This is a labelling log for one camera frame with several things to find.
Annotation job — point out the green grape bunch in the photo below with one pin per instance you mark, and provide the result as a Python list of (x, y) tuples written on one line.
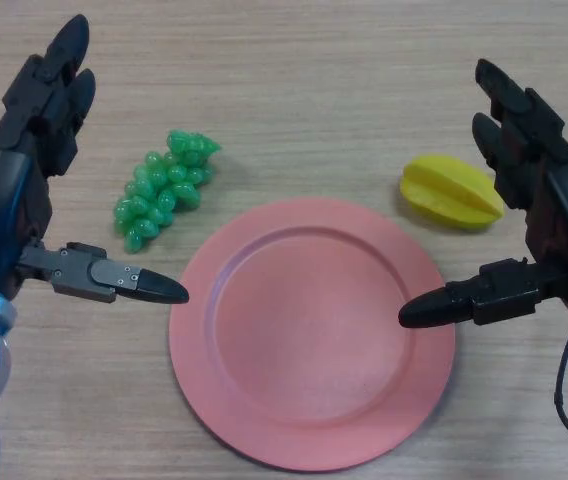
[(164, 190)]

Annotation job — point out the yellow starfruit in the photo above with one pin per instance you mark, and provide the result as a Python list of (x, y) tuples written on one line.
[(444, 192)]

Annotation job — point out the pink round plate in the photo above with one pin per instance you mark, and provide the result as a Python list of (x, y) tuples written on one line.
[(309, 340)]

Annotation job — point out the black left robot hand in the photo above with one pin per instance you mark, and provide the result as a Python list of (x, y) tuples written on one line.
[(9, 190)]

